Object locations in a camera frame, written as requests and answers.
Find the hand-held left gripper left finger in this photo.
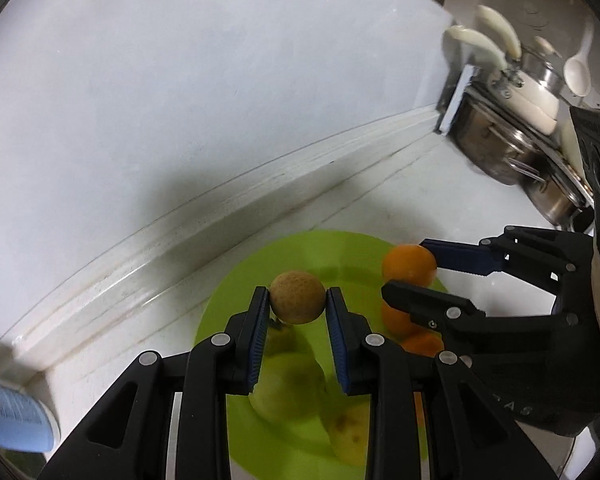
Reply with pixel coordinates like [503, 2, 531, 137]
[37, 286, 272, 480]

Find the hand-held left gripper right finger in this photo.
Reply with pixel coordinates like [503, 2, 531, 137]
[325, 287, 551, 480]

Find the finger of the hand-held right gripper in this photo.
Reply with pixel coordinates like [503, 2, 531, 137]
[419, 226, 594, 313]
[380, 281, 583, 347]

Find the orange mandarin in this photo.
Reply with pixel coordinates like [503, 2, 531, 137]
[382, 302, 422, 339]
[382, 243, 439, 292]
[401, 332, 446, 360]

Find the green plate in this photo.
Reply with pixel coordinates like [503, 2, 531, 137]
[195, 230, 452, 476]

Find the green apple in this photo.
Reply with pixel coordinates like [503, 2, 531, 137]
[249, 351, 329, 424]

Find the small brown round fruit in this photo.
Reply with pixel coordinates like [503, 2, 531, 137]
[269, 269, 327, 325]

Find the yellow-green apple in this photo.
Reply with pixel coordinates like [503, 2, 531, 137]
[324, 401, 374, 467]

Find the small steel pot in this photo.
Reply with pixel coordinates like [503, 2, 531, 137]
[522, 159, 595, 227]

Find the large steel pot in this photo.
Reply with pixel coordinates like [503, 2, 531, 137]
[452, 96, 547, 187]

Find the white pot rack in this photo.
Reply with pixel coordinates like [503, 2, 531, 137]
[435, 66, 597, 223]

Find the white bowl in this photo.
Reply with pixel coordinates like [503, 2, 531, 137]
[489, 71, 562, 134]

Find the steel pot with lid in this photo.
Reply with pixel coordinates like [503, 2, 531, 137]
[516, 35, 567, 97]

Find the white ladle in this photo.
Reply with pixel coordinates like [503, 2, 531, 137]
[563, 19, 597, 97]

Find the white blue pump bottle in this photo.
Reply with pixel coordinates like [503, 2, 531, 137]
[0, 376, 62, 454]

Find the white knife handle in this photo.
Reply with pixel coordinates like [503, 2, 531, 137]
[474, 4, 523, 59]
[442, 26, 509, 69]

